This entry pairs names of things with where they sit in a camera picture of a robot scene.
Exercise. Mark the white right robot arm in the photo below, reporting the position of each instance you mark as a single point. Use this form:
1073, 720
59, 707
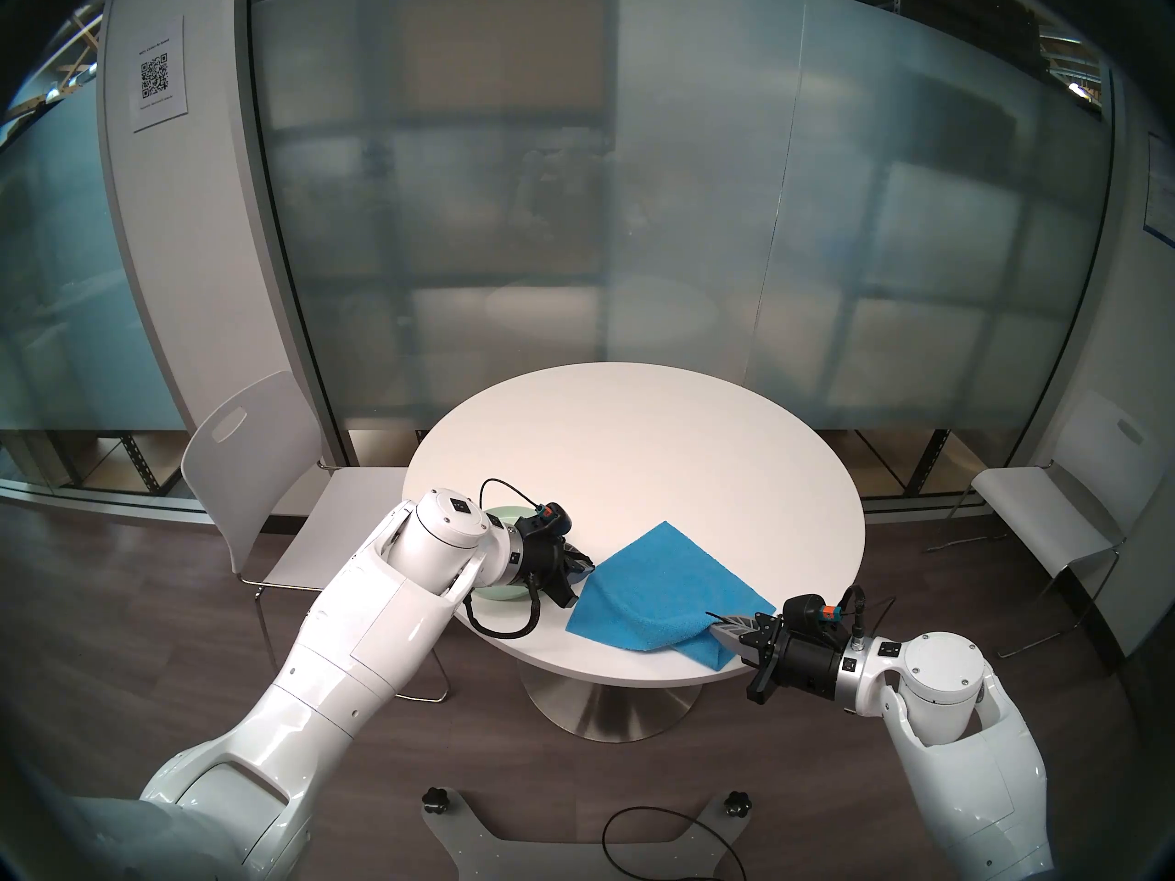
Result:
955, 705

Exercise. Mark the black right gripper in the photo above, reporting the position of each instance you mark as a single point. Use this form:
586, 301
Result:
803, 663

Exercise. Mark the white chair with metal legs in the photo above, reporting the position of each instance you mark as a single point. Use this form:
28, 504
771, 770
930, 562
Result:
239, 466
1092, 485

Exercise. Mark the metal table pedestal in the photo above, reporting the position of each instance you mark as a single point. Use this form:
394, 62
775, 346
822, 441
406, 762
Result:
610, 709

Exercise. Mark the pale green plate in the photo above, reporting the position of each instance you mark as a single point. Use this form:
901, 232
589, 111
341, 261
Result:
509, 517

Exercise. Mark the white QR code sign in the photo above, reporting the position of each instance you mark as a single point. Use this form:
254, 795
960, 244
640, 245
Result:
158, 73

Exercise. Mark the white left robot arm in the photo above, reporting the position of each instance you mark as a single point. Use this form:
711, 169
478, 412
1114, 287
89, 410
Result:
367, 659

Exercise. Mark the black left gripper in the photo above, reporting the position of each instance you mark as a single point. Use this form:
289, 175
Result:
546, 572

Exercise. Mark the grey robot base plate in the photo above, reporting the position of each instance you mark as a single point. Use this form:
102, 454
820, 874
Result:
496, 847

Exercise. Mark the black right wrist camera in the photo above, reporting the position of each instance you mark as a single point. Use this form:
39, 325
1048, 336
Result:
812, 610

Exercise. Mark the metal shelving rack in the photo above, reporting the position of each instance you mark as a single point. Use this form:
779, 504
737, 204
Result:
927, 462
138, 462

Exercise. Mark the blue microfibre napkin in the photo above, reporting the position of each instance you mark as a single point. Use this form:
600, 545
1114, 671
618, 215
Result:
661, 585

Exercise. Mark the black base knob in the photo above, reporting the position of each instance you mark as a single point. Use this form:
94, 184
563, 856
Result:
436, 801
737, 803

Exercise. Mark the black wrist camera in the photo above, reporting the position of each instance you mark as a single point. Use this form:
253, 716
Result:
546, 519
812, 610

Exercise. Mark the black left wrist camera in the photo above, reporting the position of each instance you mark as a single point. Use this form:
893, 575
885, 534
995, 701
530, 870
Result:
546, 519

